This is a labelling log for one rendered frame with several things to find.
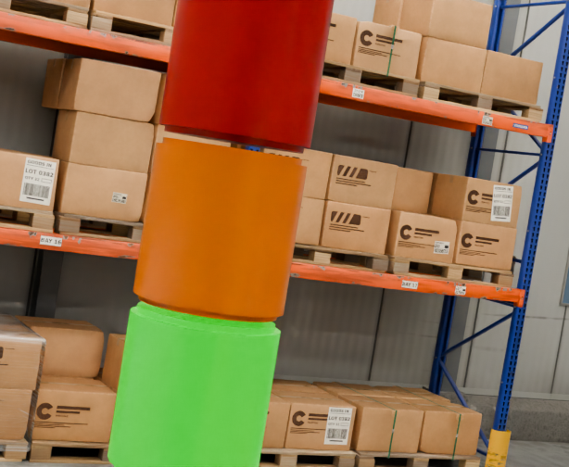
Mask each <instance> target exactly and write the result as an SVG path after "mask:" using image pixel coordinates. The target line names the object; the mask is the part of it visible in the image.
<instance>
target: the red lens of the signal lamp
mask: <svg viewBox="0 0 569 467"><path fill-rule="evenodd" d="M334 1H335V0H178V4H177V10H176V16H175V22H174V28H173V35H172V40H171V51H170V58H169V64H168V69H167V76H166V81H165V88H164V94H163V100H162V106H161V112H160V118H159V124H161V125H165V129H164V131H165V132H168V133H177V134H182V135H187V136H193V137H197V138H203V139H209V140H214V141H220V142H225V143H231V144H237V145H248V146H254V147H260V148H266V149H272V150H278V151H285V152H291V153H299V154H303V152H304V148H309V149H310V145H311V139H312V134H313V128H314V121H315V116H316V110H317V105H318V99H319V93H320V87H321V81H322V71H323V65H324V60H325V53H326V47H327V42H328V36H329V31H330V25H331V18H332V13H333V7H334Z"/></svg>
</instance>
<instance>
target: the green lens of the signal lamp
mask: <svg viewBox="0 0 569 467"><path fill-rule="evenodd" d="M280 333H281V331H280V330H279V329H277V328H276V327H275V323H274V322H237V321H227V320H220V319H212V318H207V317H201V316H195V315H190V314H185V313H181V312H176V311H172V310H168V309H161V308H158V307H155V306H152V305H148V304H146V303H145V302H139V303H138V304H137V307H132V308H131V309H130V315H129V320H128V327H127V333H126V339H125V345H124V351H123V357H122V364H121V369H120V380H119V386H118V393H117V398H116V405H115V410H114V417H113V423H112V429H111V435H110V440H109V447H108V453H107V457H108V459H109V461H110V462H111V463H112V464H113V465H114V467H259V460H260V453H261V448H262V442H263V437H264V431H265V425H266V419H267V413H268V408H269V402H270V396H271V390H272V379H273V374H274V368H275V362H276V356H277V350H278V345H279V339H280Z"/></svg>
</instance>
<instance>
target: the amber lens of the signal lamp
mask: <svg viewBox="0 0 569 467"><path fill-rule="evenodd" d="M301 163H302V159H299V158H290V157H285V156H279V155H274V154H268V153H262V152H257V151H251V150H245V149H240V148H234V147H229V146H223V145H212V144H206V143H199V142H194V141H187V140H181V139H175V138H168V137H163V141H162V143H156V147H155V154H154V159H153V166H152V171H151V178H150V184H149V189H148V196H147V201H146V208H145V219H144V225H143V231H142V237H141V244H140V249H139V255H138V261H137V267H136V274H135V279H134V286H133V291H134V293H135V294H136V295H138V298H139V299H140V300H141V301H143V302H145V303H146V304H148V305H152V306H155V307H158V308H161V309H168V310H172V311H176V312H181V313H185V314H190V315H195V316H201V317H207V318H212V319H220V320H227V321H237V322H273V321H276V318H277V317H280V316H283V315H284V310H285V300H286V294H287V287H288V282H289V276H290V271H291V265H292V259H293V253H294V247H295V242H296V236H297V226H298V219H299V213H300V208H301V202H302V196H303V191H304V184H305V179H306V173H307V167H306V166H301Z"/></svg>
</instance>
